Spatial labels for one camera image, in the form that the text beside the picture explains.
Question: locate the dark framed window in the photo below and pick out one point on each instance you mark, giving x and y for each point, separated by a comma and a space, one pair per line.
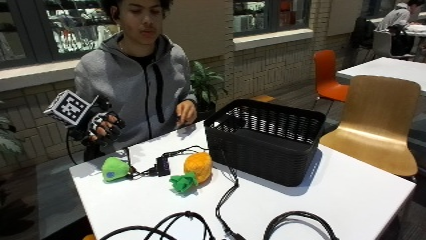
271, 15
44, 30

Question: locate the light wooden chair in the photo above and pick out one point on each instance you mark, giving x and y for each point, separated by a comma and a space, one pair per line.
377, 123

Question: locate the black woven plastic basket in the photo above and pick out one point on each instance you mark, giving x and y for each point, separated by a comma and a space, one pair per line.
267, 150

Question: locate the small black hub box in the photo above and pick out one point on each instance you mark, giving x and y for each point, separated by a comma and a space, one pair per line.
163, 166

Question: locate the the person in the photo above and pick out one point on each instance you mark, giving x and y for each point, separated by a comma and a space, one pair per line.
134, 83

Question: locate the green soft toy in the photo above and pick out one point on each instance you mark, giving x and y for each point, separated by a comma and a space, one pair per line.
115, 169

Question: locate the white marker cube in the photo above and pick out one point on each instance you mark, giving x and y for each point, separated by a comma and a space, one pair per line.
68, 107

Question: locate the yellow pineapple soft toy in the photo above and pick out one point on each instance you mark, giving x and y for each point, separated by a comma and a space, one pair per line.
195, 170

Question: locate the wooden stool seat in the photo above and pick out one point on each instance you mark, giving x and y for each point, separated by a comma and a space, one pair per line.
264, 98

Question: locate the green leafy plant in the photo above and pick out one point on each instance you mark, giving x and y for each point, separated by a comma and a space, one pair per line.
8, 136

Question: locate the green potted plant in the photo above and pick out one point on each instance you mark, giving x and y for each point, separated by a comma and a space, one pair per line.
204, 83

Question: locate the orange plastic chair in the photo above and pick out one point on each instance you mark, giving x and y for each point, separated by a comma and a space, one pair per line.
328, 80

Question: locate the black jacket on chair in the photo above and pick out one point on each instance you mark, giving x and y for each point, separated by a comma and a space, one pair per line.
363, 33

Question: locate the white side table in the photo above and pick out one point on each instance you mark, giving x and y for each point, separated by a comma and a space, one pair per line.
386, 69

